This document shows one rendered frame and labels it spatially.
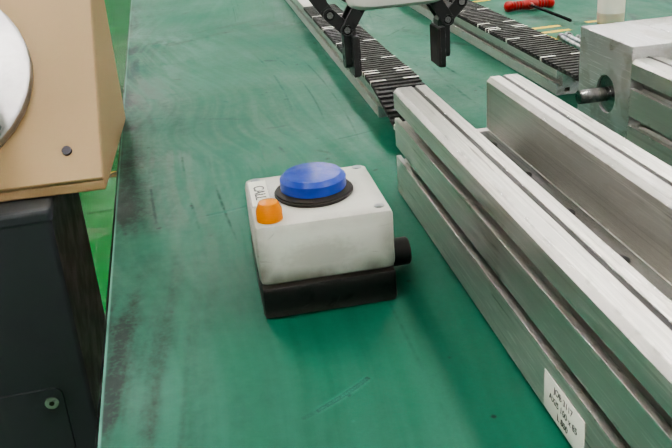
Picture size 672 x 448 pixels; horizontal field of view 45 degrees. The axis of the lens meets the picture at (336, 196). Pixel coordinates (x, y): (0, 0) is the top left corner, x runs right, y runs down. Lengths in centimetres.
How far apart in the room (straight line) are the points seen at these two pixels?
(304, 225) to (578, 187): 16
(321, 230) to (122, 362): 13
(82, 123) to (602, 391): 52
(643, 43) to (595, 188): 23
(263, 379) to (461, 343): 11
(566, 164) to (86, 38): 45
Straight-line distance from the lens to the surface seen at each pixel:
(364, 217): 46
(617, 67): 70
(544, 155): 54
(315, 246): 46
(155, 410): 43
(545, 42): 97
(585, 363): 35
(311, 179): 48
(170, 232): 61
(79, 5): 80
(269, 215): 45
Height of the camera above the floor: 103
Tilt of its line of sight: 23 degrees down
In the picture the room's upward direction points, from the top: 5 degrees counter-clockwise
